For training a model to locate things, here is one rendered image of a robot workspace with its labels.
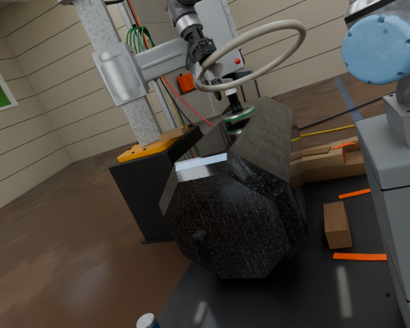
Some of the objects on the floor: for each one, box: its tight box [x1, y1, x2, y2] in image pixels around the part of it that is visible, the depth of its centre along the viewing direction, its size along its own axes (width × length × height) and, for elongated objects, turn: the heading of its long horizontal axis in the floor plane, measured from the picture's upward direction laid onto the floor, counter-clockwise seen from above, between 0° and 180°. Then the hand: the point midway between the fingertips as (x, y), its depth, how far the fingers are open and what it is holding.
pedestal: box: [108, 126, 203, 244], centre depth 274 cm, size 66×66×74 cm
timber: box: [323, 201, 352, 249], centre depth 187 cm, size 30×12×12 cm, turn 29°
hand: (209, 84), depth 116 cm, fingers open, 9 cm apart
